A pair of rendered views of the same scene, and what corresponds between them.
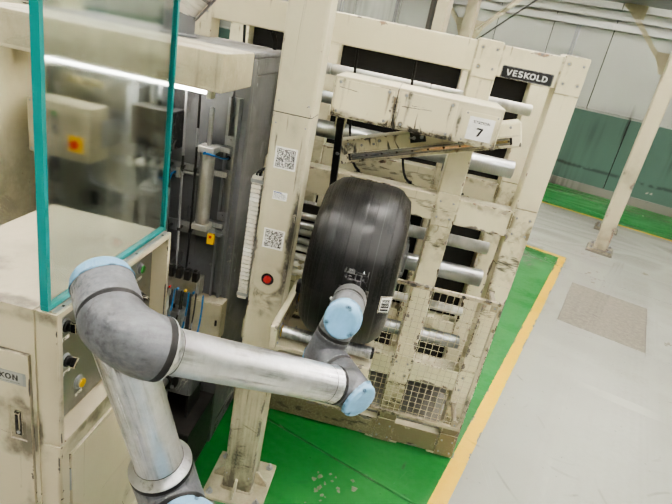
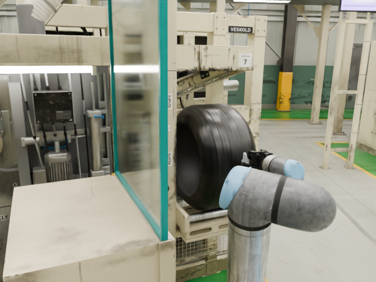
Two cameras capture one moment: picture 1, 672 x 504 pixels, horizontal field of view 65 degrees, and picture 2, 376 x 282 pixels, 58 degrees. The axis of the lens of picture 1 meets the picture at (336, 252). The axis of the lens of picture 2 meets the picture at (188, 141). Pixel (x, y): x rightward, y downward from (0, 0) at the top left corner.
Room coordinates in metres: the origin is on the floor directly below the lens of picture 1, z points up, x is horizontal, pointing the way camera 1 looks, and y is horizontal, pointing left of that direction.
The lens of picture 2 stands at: (0.24, 0.92, 1.74)
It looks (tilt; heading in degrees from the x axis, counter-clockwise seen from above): 15 degrees down; 331
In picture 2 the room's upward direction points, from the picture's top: 1 degrees clockwise
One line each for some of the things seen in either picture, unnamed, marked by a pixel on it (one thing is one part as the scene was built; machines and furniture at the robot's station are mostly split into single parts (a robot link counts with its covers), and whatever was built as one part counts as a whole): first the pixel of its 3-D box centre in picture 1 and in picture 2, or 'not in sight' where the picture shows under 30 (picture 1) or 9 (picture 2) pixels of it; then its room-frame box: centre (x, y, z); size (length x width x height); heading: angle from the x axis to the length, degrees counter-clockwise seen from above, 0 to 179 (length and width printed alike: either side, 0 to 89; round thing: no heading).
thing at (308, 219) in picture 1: (304, 240); not in sight; (2.17, 0.15, 1.05); 0.20 x 0.15 x 0.30; 85
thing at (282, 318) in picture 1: (287, 311); (173, 208); (1.79, 0.14, 0.90); 0.40 x 0.03 x 0.10; 175
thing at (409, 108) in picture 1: (416, 109); (201, 57); (2.06, -0.19, 1.71); 0.61 x 0.25 x 0.15; 85
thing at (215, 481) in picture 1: (240, 477); not in sight; (1.78, 0.22, 0.02); 0.27 x 0.27 x 0.04; 85
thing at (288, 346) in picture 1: (321, 356); (212, 224); (1.64, -0.03, 0.84); 0.36 x 0.09 x 0.06; 85
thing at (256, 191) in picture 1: (252, 238); not in sight; (1.76, 0.31, 1.19); 0.05 x 0.04 x 0.48; 175
